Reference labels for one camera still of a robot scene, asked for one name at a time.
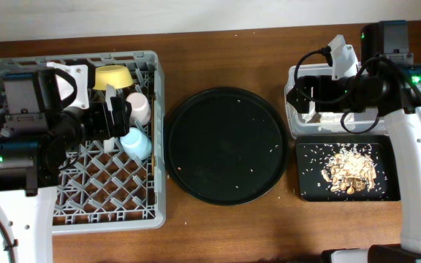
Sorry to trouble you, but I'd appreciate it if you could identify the grey plastic dishwasher rack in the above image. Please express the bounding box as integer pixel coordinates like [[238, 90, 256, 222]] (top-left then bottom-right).
[[0, 50, 166, 235]]

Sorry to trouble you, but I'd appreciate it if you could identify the food scraps and rice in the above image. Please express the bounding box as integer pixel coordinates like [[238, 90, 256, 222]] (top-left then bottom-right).
[[302, 142, 384, 195]]

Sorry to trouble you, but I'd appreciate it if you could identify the black rectangular tray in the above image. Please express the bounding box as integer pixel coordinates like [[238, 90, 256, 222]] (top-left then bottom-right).
[[295, 135, 401, 202]]

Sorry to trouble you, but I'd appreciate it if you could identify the pink plastic cup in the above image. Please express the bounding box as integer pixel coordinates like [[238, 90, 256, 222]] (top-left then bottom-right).
[[126, 92, 151, 126]]

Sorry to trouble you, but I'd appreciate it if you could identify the white paper napkin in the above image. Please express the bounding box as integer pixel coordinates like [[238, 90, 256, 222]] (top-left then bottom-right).
[[301, 112, 343, 123]]

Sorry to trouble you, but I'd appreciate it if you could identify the clear plastic storage bin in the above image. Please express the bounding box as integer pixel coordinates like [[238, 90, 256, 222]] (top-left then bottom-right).
[[284, 64, 378, 138]]

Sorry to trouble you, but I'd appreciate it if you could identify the blue plastic cup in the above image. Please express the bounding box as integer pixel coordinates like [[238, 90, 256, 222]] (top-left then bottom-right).
[[120, 127, 152, 161]]

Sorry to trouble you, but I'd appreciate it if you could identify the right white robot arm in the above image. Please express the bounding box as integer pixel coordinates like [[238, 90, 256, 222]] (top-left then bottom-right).
[[285, 20, 421, 262]]

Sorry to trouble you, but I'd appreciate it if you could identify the yellow plastic bowl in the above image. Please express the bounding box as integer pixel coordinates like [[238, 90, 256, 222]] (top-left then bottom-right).
[[94, 65, 133, 91]]

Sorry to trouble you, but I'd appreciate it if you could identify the light grey round plate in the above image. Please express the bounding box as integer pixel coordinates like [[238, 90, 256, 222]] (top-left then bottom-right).
[[104, 84, 116, 153]]

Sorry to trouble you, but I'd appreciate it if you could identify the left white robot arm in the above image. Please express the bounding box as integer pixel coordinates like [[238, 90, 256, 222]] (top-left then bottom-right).
[[0, 68, 132, 262]]

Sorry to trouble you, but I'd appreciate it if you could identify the round black serving tray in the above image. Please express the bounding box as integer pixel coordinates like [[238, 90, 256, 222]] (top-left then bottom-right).
[[164, 87, 289, 206]]

